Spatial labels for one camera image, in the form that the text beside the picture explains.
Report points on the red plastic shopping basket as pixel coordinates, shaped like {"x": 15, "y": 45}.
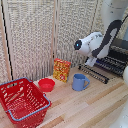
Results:
{"x": 20, "y": 97}

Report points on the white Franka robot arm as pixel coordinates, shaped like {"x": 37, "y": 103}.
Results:
{"x": 91, "y": 43}

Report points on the yellow red cereal box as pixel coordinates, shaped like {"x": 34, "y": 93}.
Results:
{"x": 62, "y": 70}

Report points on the wicker folding screen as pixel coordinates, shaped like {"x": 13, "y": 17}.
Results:
{"x": 30, "y": 40}

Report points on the metal oven tray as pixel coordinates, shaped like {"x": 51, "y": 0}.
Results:
{"x": 111, "y": 65}

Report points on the black toaster oven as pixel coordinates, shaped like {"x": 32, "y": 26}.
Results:
{"x": 120, "y": 50}

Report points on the red plastic bowl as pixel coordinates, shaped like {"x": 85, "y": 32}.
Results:
{"x": 46, "y": 84}

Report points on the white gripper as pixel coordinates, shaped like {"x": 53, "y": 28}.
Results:
{"x": 90, "y": 61}

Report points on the blue mug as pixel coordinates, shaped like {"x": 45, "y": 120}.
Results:
{"x": 78, "y": 83}

